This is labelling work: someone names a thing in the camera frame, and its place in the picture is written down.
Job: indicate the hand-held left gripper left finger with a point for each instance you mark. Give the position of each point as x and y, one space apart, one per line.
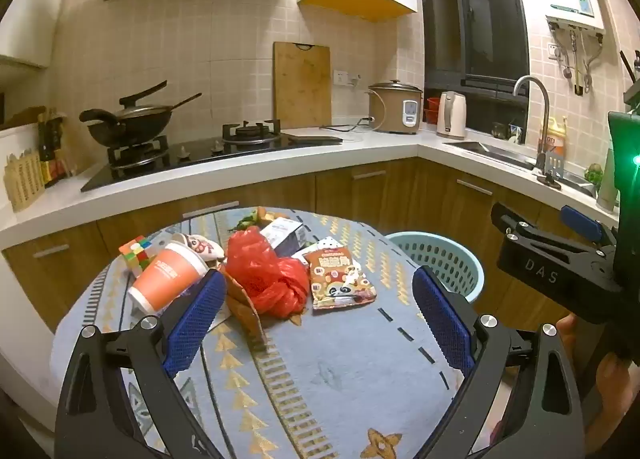
197 319

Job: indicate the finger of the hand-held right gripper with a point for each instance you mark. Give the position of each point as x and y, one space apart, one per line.
580 223
525 229

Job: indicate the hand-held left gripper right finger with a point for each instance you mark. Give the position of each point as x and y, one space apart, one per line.
442 324

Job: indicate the teal plastic basket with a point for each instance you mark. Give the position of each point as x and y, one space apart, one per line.
450 259

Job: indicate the panda print paper bowl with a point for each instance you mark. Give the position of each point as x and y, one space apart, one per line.
200 245

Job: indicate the orange peel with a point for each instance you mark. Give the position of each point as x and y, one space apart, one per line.
272 215

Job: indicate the person's right hand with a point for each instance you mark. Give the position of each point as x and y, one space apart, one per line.
612 389

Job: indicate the white cleaner bottle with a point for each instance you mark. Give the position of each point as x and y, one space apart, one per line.
607 184

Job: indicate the brown paper wrapper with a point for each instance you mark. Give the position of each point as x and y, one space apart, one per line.
245 314

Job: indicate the green scrubber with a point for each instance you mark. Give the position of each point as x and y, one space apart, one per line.
594 174

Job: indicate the orange paper cup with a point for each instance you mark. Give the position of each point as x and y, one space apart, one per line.
165 279

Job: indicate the grey slotted sink rack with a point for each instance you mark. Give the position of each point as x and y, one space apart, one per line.
555 166

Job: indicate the red plastic bag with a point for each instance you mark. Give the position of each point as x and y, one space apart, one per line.
265 279

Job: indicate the yellow dish soap bottle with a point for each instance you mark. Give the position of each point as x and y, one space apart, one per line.
555 141

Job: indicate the steel sink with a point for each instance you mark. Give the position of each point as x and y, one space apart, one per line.
490 149

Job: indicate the colourful puzzle cube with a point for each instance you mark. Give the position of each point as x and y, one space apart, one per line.
136 251

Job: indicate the green vegetable scraps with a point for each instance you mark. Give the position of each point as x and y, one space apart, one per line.
245 224

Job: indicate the panda print snack packet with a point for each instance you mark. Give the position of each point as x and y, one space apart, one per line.
335 284

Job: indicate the white cardboard box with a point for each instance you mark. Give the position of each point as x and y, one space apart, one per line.
280 234

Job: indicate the chrome faucet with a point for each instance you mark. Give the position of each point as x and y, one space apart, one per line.
544 104

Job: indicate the white electric kettle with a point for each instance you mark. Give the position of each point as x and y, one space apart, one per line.
450 116

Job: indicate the white dotted packet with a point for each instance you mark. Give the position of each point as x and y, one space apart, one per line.
322 242

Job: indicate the red container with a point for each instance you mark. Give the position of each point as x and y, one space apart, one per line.
431 111

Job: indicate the wooden base cabinets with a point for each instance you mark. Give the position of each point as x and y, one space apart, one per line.
350 189

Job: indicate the black gas stove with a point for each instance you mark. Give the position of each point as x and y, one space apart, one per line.
200 153

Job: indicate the beige rice cooker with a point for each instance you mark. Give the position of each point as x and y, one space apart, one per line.
395 109

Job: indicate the black wok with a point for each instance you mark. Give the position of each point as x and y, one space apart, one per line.
130 129

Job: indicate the dark sauce bottle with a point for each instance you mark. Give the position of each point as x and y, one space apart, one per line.
61 149
46 154

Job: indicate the dark window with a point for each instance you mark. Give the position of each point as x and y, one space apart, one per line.
475 14

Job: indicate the bamboo fence holder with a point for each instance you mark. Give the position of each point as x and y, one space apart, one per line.
24 181

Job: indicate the wooden cutting board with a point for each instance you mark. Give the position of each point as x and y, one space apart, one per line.
300 89

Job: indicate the white wall outlet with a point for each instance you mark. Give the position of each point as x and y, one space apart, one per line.
341 78

